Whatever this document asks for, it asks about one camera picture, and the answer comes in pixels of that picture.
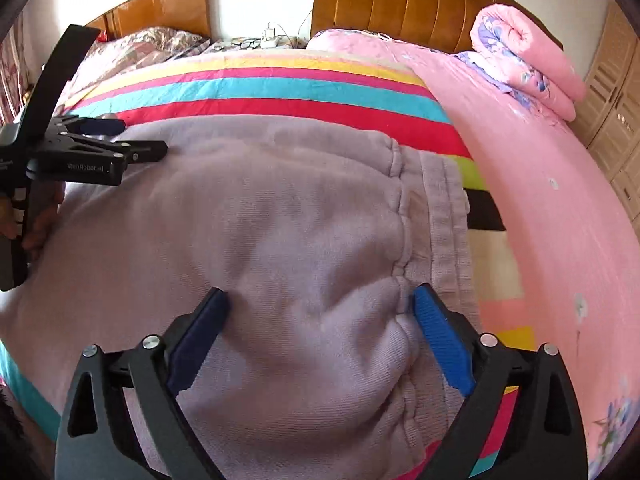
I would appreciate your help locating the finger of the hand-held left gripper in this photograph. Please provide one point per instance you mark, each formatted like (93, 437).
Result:
(107, 126)
(150, 152)

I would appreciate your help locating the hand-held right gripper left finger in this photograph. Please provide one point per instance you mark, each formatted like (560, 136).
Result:
(197, 340)

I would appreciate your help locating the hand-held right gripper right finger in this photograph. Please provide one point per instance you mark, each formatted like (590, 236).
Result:
(442, 340)

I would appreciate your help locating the lilac knitted sweater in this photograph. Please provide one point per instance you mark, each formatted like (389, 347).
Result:
(275, 235)

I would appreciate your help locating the person's left hand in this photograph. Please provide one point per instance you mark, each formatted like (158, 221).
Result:
(45, 220)

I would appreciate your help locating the faded floral quilt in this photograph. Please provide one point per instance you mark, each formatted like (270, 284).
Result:
(145, 42)

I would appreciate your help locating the small wooden headboard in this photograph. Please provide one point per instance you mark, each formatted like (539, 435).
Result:
(160, 10)

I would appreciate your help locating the nightstand with floral cover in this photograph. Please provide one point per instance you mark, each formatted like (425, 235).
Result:
(225, 45)

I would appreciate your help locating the black eyeglasses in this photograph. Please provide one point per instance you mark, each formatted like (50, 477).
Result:
(248, 44)

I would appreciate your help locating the colourful striped blanket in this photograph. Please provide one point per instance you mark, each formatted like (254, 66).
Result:
(300, 90)

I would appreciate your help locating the white power strip with charger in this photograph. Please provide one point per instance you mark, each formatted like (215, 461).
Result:
(271, 37)

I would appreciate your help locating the pink floral bedsheet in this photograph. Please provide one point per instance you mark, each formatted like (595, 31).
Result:
(525, 185)

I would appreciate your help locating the beige wooden wardrobe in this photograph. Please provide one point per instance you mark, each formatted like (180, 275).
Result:
(615, 110)

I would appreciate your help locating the large wooden headboard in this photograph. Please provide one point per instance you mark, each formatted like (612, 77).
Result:
(400, 0)

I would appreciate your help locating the rolled pink floral quilt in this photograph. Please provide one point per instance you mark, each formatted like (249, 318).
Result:
(525, 45)

